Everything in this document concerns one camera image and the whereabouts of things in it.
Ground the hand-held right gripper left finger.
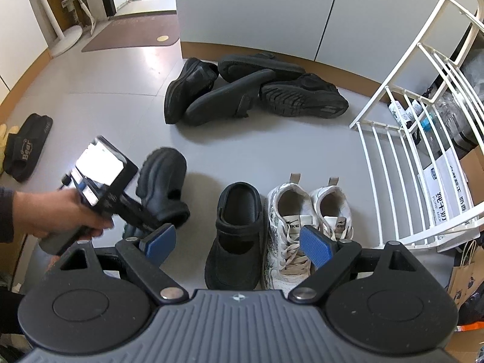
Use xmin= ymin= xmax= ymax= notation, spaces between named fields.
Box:
xmin=57 ymin=224 xmax=190 ymax=305

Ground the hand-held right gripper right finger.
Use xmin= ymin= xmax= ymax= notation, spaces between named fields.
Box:
xmin=288 ymin=224 xmax=430 ymax=305

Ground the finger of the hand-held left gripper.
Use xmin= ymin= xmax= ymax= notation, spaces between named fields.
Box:
xmin=113 ymin=193 xmax=168 ymax=234

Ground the black chunky rubber clog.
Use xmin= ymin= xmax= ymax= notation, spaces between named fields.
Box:
xmin=204 ymin=181 xmax=264 ymax=291
xmin=123 ymin=148 xmax=191 ymax=240

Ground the white patterned sneaker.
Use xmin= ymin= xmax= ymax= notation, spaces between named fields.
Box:
xmin=266 ymin=174 xmax=316 ymax=291
xmin=310 ymin=176 xmax=354 ymax=243

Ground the black lace-up sneaker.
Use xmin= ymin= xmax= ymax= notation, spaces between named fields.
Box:
xmin=259 ymin=74 xmax=349 ymax=119
xmin=164 ymin=57 xmax=220 ymax=125

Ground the black strap clog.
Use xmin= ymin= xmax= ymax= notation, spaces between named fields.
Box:
xmin=218 ymin=53 xmax=306 ymax=84
xmin=185 ymin=69 xmax=277 ymax=127

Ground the white shoe rack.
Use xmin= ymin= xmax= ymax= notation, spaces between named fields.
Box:
xmin=348 ymin=0 xmax=484 ymax=253

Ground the person's left forearm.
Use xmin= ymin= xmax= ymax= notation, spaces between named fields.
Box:
xmin=0 ymin=186 xmax=38 ymax=244

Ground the person's left hand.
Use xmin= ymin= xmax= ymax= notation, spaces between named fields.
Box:
xmin=29 ymin=188 xmax=115 ymax=240

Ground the black slide slipper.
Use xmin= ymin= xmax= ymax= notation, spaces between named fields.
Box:
xmin=11 ymin=113 xmax=54 ymax=183
xmin=3 ymin=123 xmax=27 ymax=176

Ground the white printed box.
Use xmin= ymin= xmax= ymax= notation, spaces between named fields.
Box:
xmin=417 ymin=147 xmax=475 ymax=243

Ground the white floor stand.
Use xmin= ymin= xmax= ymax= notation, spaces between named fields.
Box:
xmin=23 ymin=0 xmax=83 ymax=58

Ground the brown door mat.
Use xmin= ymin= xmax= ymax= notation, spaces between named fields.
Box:
xmin=81 ymin=14 xmax=179 ymax=53

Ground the brown paper bag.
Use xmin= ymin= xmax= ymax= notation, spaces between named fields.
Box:
xmin=446 ymin=240 xmax=484 ymax=309

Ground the small labelled bottle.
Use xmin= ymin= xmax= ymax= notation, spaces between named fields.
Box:
xmin=404 ymin=98 xmax=424 ymax=125
xmin=389 ymin=100 xmax=404 ymax=126

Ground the cardboard box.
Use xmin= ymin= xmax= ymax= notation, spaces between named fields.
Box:
xmin=459 ymin=147 xmax=484 ymax=207

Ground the white mop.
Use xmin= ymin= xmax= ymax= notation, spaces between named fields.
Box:
xmin=66 ymin=0 xmax=100 ymax=34

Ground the plastic water bottle pack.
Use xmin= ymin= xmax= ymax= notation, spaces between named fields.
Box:
xmin=420 ymin=91 xmax=477 ymax=150

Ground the white cabinet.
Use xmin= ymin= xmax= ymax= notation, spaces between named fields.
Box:
xmin=172 ymin=0 xmax=460 ymax=97

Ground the grey wall pipe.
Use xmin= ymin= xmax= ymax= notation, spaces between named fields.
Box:
xmin=60 ymin=0 xmax=82 ymax=27

